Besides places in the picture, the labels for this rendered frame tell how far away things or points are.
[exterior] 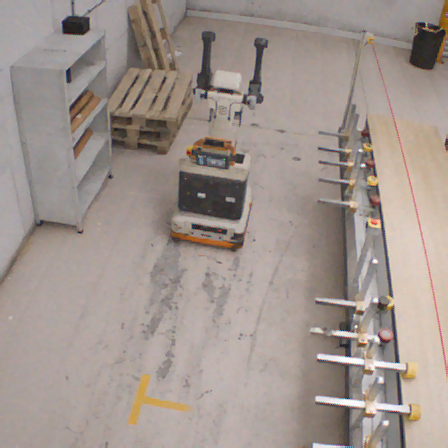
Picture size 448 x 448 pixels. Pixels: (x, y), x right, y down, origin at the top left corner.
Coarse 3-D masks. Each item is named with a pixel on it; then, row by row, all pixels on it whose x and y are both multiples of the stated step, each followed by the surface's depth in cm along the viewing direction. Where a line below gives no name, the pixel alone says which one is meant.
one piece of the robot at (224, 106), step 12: (204, 96) 407; (216, 96) 398; (228, 96) 397; (240, 96) 397; (216, 108) 403; (228, 108) 402; (240, 108) 401; (216, 120) 416; (228, 120) 406; (216, 132) 423; (228, 132) 421
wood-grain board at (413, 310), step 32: (384, 128) 449; (416, 128) 456; (384, 160) 406; (416, 160) 411; (384, 192) 371; (416, 192) 374; (384, 224) 342; (416, 224) 344; (416, 256) 319; (416, 288) 296; (416, 320) 277; (416, 352) 259; (416, 384) 243
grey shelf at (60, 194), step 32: (96, 32) 407; (32, 64) 351; (64, 64) 352; (96, 64) 426; (32, 96) 363; (64, 96) 360; (32, 128) 382; (64, 128) 378; (96, 128) 479; (32, 160) 402; (64, 160) 397; (96, 160) 503; (32, 192) 424; (64, 192) 418; (96, 192) 471
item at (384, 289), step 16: (368, 176) 427; (368, 192) 417; (384, 240) 339; (384, 256) 332; (384, 272) 325; (384, 288) 318; (384, 320) 304; (384, 352) 290; (400, 400) 244; (400, 416) 237; (400, 432) 231
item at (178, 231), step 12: (252, 192) 468; (180, 216) 430; (192, 216) 430; (204, 216) 431; (216, 216) 432; (180, 228) 433; (240, 228) 425; (192, 240) 439; (204, 240) 436; (216, 240) 435; (228, 240) 433; (240, 240) 431
